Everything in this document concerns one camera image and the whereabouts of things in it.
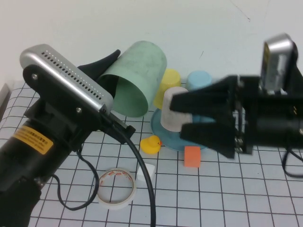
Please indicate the green plastic cup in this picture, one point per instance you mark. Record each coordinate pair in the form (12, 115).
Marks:
(139, 71)

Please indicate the blue cup stand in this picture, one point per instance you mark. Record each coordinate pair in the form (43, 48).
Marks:
(165, 139)

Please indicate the orange cube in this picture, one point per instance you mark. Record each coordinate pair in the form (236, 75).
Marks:
(192, 157)

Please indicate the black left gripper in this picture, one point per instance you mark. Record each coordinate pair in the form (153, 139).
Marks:
(71, 125)

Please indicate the white cube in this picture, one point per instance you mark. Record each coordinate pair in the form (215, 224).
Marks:
(152, 171)

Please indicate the white tape roll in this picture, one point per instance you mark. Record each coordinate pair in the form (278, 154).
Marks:
(116, 205)

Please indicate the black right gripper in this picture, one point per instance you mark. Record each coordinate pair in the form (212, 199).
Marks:
(246, 118)

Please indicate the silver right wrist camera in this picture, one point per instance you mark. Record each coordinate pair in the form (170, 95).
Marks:
(279, 61)

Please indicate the grey table side rail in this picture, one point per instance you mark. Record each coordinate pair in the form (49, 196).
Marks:
(3, 99)

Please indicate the pale pink plastic cup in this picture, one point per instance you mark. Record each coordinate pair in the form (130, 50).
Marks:
(166, 118)

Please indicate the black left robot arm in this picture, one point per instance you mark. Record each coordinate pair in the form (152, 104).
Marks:
(19, 177)

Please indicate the light blue plastic cup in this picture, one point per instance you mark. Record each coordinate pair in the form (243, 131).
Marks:
(198, 80)

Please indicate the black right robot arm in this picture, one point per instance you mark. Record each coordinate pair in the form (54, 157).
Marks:
(279, 127)

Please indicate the grey checkered tablecloth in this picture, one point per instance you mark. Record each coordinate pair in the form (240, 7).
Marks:
(236, 194)

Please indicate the yellow plastic cup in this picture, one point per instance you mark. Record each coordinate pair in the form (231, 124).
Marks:
(169, 80)

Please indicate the yellow rubber duck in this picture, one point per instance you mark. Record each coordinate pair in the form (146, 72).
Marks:
(149, 146)

